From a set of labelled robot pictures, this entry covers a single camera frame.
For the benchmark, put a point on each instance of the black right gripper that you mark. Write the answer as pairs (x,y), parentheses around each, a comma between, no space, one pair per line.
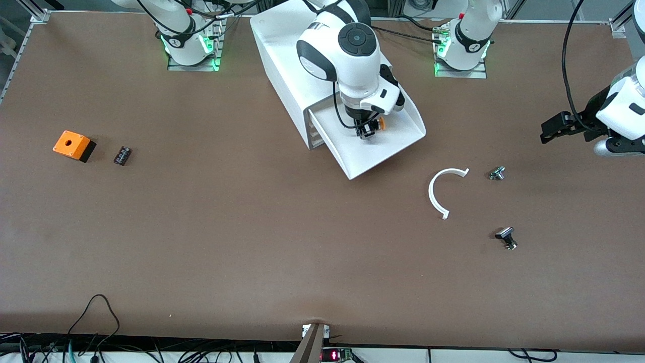
(361,122)

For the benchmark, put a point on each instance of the small silver metal fitting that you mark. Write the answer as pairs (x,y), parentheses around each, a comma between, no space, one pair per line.
(497,174)

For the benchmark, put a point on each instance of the brown camera mount post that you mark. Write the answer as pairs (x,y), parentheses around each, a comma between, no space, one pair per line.
(310,348)

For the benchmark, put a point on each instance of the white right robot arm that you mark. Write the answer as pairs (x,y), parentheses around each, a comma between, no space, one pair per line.
(352,50)

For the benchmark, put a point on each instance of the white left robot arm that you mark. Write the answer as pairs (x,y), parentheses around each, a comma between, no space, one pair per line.
(471,35)

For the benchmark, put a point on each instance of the white mount bracket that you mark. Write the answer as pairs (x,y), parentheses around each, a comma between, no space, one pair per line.
(305,330)

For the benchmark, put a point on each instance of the small black contact block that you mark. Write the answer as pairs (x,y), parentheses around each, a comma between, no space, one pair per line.
(122,156)

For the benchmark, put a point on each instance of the black silver T-bolt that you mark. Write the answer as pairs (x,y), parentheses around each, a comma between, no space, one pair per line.
(505,233)

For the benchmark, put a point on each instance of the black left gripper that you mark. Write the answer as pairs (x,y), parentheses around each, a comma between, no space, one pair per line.
(590,115)

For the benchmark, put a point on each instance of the orange button enclosure box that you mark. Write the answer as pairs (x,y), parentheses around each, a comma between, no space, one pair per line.
(70,143)

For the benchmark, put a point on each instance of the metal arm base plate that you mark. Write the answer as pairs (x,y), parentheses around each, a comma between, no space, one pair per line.
(194,67)
(461,74)

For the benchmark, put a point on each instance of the orange push button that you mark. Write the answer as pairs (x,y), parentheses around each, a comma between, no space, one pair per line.
(382,123)

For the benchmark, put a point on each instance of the aluminium frame rail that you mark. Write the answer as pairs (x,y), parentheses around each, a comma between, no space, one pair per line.
(25,45)
(617,26)

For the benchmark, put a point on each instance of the black device with red light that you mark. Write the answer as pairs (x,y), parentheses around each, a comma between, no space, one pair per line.
(335,355)

